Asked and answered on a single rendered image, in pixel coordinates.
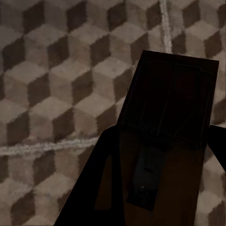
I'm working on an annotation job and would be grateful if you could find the mousetrap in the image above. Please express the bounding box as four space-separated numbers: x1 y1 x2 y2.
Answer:
94 50 219 226

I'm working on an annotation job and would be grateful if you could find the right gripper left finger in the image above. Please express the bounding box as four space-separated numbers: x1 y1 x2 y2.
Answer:
54 125 125 226

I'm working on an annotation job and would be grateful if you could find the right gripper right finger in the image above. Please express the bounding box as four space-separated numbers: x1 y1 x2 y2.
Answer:
206 125 226 172

